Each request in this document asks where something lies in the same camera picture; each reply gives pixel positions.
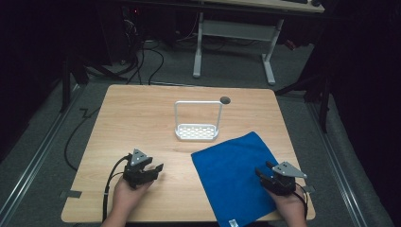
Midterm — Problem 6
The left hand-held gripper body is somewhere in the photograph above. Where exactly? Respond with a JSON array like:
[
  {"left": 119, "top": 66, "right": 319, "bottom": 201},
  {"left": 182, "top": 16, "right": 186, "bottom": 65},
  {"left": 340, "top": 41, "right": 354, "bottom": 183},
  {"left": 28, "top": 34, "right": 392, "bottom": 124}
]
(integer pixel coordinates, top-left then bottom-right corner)
[{"left": 122, "top": 148, "right": 156, "bottom": 190}]

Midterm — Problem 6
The dark computer tower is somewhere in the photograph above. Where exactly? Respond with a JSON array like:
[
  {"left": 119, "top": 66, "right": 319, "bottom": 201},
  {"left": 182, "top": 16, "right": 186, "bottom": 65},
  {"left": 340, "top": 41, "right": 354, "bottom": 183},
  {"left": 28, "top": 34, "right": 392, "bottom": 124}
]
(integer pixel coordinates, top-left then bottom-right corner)
[{"left": 100, "top": 5, "right": 144, "bottom": 65}]

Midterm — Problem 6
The person's right hand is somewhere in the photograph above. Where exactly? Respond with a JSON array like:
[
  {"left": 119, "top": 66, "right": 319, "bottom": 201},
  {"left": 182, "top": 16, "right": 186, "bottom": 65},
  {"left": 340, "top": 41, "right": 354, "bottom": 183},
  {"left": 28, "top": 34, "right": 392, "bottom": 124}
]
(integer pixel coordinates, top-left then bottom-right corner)
[{"left": 267, "top": 186, "right": 308, "bottom": 220}]

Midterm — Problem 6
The white rack with handle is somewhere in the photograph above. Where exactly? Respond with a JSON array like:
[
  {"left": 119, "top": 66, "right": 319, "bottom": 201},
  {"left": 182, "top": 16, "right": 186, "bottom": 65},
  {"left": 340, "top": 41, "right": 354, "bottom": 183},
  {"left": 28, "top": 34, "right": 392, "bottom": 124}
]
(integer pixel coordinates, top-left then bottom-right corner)
[{"left": 174, "top": 99, "right": 224, "bottom": 142}]

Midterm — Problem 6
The blue cloth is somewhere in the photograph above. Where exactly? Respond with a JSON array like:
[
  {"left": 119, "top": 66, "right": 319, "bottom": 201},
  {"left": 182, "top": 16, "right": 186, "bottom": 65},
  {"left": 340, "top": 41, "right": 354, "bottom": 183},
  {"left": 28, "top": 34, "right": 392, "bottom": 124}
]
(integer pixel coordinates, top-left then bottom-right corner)
[{"left": 190, "top": 131, "right": 287, "bottom": 227}]

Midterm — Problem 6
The person's left hand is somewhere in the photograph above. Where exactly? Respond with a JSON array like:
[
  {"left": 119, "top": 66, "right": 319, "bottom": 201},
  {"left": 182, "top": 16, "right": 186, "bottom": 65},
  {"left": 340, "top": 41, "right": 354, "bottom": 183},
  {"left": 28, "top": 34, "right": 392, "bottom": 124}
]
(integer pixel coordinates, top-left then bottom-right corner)
[{"left": 109, "top": 177, "right": 155, "bottom": 219}]

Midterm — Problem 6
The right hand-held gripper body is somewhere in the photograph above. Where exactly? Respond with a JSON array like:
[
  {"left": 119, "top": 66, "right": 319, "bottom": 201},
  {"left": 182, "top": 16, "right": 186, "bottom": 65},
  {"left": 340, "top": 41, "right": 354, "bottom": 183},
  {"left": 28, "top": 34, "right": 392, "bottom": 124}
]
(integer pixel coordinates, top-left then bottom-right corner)
[{"left": 262, "top": 161, "right": 308, "bottom": 197}]

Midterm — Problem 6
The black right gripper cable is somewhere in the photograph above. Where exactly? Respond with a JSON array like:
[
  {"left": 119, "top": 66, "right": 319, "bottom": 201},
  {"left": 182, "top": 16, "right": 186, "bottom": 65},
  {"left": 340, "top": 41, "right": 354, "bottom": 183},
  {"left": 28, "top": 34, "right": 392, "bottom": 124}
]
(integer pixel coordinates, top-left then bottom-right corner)
[{"left": 292, "top": 182, "right": 310, "bottom": 219}]

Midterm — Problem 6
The white-framed desk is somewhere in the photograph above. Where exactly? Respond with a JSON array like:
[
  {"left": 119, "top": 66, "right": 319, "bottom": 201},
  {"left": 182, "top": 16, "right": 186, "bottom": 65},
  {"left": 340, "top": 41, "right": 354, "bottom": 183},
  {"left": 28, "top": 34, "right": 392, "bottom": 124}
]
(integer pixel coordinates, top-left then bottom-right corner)
[{"left": 192, "top": 0, "right": 325, "bottom": 86}]

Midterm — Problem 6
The black floor cable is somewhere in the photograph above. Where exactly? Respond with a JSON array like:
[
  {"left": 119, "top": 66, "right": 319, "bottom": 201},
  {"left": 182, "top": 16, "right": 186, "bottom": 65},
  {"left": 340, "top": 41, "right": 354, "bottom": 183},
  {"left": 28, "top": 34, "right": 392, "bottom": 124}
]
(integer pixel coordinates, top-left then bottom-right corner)
[{"left": 63, "top": 107, "right": 102, "bottom": 173}]

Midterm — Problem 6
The black metal stand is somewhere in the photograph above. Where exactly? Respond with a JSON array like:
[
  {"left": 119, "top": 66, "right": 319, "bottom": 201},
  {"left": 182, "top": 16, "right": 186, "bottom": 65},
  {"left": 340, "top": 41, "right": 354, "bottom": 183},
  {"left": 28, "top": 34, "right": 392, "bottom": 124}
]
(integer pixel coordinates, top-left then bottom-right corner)
[
  {"left": 59, "top": 56, "right": 129, "bottom": 114},
  {"left": 273, "top": 74, "right": 333, "bottom": 134}
]

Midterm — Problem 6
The metal floor rail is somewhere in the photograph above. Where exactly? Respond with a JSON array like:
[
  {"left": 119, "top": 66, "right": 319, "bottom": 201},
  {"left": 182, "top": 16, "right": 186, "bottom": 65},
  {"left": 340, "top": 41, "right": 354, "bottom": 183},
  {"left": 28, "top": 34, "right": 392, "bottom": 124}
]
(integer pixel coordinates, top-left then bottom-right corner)
[
  {"left": 305, "top": 100, "right": 369, "bottom": 227},
  {"left": 0, "top": 83, "right": 83, "bottom": 223}
]

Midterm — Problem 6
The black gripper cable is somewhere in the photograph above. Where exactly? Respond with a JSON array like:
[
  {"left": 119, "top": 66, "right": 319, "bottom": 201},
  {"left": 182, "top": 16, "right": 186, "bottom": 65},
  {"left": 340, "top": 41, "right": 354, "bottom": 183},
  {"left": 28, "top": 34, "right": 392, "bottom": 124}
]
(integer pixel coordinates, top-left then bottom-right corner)
[
  {"left": 101, "top": 153, "right": 132, "bottom": 222},
  {"left": 292, "top": 182, "right": 310, "bottom": 219}
]

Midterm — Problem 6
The black cable bundle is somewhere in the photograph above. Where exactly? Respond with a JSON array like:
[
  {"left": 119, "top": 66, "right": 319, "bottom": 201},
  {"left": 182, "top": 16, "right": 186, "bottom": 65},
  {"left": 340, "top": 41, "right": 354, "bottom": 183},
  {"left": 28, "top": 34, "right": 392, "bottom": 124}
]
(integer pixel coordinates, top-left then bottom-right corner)
[{"left": 121, "top": 9, "right": 166, "bottom": 86}]

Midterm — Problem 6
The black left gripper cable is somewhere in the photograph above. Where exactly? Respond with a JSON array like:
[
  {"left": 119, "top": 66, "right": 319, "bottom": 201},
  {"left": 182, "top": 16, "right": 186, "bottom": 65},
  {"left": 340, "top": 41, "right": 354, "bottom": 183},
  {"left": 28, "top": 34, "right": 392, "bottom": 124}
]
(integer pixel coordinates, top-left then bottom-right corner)
[{"left": 101, "top": 153, "right": 132, "bottom": 222}]

